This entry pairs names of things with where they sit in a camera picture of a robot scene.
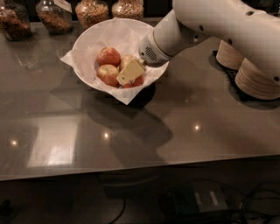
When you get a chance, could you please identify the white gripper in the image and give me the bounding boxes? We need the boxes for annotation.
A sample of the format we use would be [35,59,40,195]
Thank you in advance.
[116,30,171,86]

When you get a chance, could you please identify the red apple with sticker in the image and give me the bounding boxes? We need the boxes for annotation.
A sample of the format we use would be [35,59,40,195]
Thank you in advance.
[122,75,144,88]

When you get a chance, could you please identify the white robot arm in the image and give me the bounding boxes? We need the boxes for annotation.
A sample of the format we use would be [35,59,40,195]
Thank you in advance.
[137,0,280,83]

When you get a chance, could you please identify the yellow-green apple top right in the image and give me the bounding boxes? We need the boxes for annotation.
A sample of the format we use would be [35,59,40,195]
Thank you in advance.
[119,54,134,71]

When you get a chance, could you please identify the red-yellow apple bottom left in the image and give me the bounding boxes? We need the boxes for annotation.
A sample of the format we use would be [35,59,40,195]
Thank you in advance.
[96,64,119,88]

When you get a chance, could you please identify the red apple top left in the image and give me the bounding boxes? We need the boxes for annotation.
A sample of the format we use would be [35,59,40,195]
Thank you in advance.
[96,47,121,67]

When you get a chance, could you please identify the white bowl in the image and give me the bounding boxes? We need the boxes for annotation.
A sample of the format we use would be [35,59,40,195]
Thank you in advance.
[70,18,170,90]

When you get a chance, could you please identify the white paper liner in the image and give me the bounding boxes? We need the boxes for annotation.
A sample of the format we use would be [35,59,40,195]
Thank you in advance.
[59,17,170,106]

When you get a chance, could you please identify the glass jar of grains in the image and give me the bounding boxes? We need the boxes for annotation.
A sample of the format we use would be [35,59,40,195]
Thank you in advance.
[111,0,144,20]

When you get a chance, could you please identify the glass jar of cereal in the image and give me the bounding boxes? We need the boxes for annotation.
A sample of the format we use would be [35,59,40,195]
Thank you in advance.
[75,0,109,30]

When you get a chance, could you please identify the glass jar with label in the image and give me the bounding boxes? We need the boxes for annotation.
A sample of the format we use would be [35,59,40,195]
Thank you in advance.
[36,0,73,35]

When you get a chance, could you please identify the rear stack of paper bowls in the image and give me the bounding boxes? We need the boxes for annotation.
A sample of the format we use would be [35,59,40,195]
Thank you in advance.
[216,40,244,70]

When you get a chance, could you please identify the black rubber mat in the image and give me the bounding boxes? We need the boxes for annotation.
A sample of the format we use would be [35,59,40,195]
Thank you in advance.
[216,60,249,102]

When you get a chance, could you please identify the glass jar far left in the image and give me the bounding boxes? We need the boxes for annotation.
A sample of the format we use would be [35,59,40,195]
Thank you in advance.
[0,0,32,41]

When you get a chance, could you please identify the black power box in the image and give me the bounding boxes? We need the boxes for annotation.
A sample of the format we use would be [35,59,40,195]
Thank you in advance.
[168,184,230,219]

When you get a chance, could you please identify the black cable on floor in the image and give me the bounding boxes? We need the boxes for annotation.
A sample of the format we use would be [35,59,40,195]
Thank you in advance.
[108,195,127,224]

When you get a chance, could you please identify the black cable bundle right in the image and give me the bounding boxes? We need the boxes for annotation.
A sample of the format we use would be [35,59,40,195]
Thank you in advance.
[230,180,280,224]

